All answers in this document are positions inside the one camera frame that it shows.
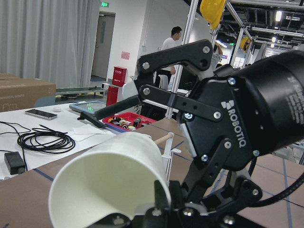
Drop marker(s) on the black smartphone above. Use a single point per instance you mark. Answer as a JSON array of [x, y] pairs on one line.
[[41, 114]]

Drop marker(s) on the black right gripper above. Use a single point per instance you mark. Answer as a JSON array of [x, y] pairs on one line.
[[262, 110]]

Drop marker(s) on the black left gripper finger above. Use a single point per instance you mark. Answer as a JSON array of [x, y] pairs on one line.
[[163, 214]]

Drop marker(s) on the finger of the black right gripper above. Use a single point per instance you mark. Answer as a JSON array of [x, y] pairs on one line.
[[161, 85]]

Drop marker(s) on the yellow hard hat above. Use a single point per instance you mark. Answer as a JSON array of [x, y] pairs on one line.
[[211, 11]]

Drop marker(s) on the black power adapter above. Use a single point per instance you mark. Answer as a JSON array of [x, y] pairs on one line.
[[14, 162]]

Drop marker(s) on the white wire cup rack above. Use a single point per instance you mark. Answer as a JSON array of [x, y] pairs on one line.
[[168, 152]]

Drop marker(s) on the blue teach pendant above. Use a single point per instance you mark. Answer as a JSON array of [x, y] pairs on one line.
[[88, 107]]

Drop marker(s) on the red parts bin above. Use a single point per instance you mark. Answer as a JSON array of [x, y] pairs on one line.
[[127, 122]]

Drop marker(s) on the red fire extinguisher cabinet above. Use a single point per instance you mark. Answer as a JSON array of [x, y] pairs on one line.
[[119, 76]]

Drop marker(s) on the white plastic cup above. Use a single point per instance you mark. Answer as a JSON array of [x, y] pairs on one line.
[[116, 176]]

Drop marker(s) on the cardboard box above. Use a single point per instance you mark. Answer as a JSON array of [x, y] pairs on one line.
[[18, 93]]

